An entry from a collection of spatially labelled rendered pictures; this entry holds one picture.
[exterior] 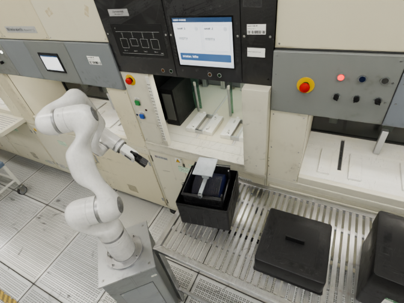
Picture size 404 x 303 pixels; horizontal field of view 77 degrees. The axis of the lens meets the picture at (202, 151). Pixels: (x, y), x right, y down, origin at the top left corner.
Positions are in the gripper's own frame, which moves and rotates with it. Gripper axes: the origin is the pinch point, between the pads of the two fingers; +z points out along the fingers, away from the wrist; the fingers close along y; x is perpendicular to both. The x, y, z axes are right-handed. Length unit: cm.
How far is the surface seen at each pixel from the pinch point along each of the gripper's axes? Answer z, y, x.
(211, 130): 23, -10, 47
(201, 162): 24.3, 28.2, 10.6
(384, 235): 92, 71, 13
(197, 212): 37.6, 19.3, -9.9
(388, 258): 92, 75, 5
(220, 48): 1, 58, 48
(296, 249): 78, 46, -4
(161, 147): 1.8, -24.5, 21.0
